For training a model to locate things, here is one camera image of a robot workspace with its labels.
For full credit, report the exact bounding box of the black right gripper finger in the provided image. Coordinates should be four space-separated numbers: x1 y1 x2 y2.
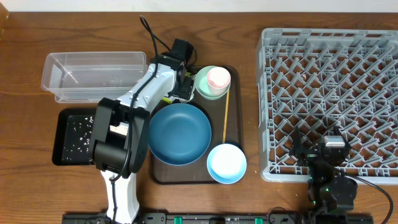
333 126 351 148
292 126 302 152

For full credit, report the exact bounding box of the pink cup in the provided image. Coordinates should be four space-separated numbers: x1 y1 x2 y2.
206 67 231 96

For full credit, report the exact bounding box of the yellow green snack wrapper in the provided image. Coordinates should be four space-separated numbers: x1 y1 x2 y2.
162 72 194 104

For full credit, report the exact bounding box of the mint green bowl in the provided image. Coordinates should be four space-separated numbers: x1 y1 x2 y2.
195 66 231 100

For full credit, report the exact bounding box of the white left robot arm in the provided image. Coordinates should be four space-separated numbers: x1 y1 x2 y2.
89 52 193 223

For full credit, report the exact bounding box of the dark blue plate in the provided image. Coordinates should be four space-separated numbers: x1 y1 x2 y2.
149 103 212 166

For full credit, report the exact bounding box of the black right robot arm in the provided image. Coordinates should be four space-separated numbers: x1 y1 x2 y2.
289 126 358 223

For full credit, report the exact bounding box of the grey plastic dishwasher rack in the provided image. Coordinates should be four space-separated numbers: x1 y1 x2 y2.
256 28 397 185

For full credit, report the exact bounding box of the clear plastic bin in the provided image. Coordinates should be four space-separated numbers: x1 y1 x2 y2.
41 52 147 103

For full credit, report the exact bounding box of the pile of rice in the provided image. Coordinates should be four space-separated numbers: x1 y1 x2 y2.
62 114 95 161

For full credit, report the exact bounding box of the black rectangular tray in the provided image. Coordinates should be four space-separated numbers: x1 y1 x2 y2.
51 107 147 166

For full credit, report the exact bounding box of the brown serving tray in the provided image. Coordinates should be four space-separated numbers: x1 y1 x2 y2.
150 65 243 185

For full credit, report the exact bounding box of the light blue bowl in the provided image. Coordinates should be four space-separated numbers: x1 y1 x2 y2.
206 144 247 184

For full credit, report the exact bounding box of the wooden chopstick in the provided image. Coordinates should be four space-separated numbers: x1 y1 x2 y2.
222 90 229 144

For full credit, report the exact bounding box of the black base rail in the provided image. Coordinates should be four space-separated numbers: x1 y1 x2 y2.
62 212 374 224

